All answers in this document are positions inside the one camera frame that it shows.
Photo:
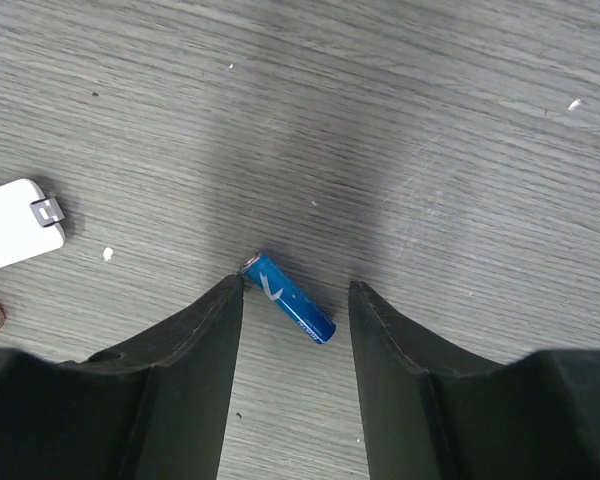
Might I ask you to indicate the white battery cover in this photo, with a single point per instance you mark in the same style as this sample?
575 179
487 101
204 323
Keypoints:
30 222

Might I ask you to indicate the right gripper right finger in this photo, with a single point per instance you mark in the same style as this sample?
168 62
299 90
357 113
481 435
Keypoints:
433 410

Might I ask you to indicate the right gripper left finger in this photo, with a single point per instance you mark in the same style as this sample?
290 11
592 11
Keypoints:
152 407

